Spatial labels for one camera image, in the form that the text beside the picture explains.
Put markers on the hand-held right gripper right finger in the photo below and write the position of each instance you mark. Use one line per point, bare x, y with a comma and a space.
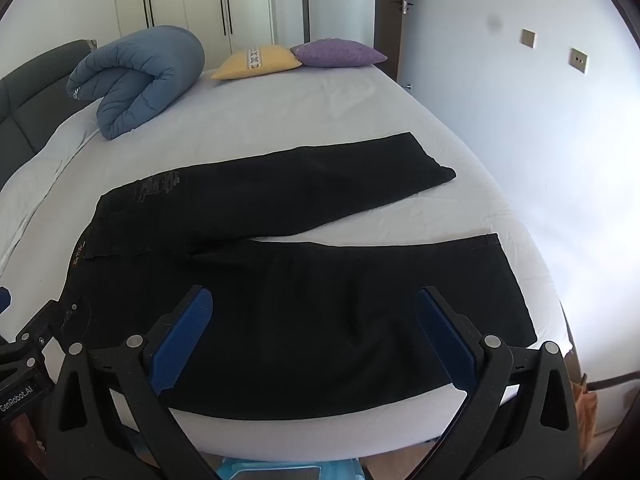
446, 340

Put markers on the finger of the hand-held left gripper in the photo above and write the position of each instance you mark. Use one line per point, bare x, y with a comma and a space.
4, 300
42, 321

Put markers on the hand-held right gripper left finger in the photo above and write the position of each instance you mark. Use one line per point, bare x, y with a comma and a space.
184, 340

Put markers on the black pants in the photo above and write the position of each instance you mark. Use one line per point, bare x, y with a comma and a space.
300, 285

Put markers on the white bed pillow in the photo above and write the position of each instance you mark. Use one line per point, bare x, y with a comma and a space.
45, 170

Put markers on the orange-brown object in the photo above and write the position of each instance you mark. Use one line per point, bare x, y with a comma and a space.
585, 405

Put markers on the light blue plastic box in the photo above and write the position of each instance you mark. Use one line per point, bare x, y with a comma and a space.
300, 470

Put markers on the grey padded headboard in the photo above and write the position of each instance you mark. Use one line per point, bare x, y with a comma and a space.
30, 90

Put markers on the blue folded duvet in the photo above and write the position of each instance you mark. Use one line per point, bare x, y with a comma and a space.
140, 75

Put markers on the white bed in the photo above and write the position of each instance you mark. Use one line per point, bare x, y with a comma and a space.
325, 102

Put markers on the yellow pillow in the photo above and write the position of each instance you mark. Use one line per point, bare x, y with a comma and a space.
260, 62

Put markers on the brown door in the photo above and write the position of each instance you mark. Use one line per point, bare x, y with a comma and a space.
401, 45

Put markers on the purple pillow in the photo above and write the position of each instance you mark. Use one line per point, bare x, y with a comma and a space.
335, 54

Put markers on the white wardrobe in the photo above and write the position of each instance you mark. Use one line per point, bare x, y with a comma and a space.
200, 0

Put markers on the bronze wall plate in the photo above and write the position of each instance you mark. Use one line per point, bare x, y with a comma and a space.
528, 38
579, 60

